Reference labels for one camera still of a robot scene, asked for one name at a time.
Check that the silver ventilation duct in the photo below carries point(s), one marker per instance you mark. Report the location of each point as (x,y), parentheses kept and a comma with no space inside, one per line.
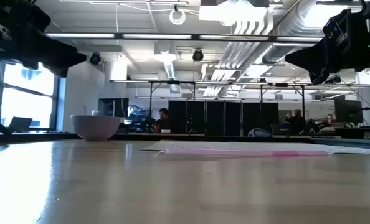
(291,28)

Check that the black computer monitor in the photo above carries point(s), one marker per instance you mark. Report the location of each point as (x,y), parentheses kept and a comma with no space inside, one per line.
(348,110)
(121,107)

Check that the black round ceiling camera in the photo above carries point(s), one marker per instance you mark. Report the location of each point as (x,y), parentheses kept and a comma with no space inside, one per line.
(198,55)
(95,58)

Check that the open laptop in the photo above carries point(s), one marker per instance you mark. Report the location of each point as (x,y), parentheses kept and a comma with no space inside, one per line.
(20,124)

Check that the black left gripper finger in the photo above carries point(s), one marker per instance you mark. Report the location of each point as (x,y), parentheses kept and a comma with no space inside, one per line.
(58,71)
(60,54)

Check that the black metal frame stand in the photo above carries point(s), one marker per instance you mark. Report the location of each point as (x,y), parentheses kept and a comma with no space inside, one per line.
(172,82)

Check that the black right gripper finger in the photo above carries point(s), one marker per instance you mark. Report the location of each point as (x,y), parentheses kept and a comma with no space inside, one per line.
(318,77)
(315,59)

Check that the black overhead frame bar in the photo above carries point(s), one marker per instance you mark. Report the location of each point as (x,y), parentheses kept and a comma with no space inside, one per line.
(157,36)

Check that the white woven placemat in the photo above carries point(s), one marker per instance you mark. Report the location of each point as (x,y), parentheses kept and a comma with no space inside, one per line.
(235,145)

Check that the lavender ceramic bowl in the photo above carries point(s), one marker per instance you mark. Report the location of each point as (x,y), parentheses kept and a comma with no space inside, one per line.
(95,127)

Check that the person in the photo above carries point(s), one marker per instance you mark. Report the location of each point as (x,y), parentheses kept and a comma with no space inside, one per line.
(296,121)
(164,123)

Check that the large window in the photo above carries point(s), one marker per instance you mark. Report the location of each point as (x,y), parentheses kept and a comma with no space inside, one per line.
(26,93)

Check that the black partition panels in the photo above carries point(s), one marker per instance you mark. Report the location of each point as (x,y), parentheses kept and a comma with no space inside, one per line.
(216,118)

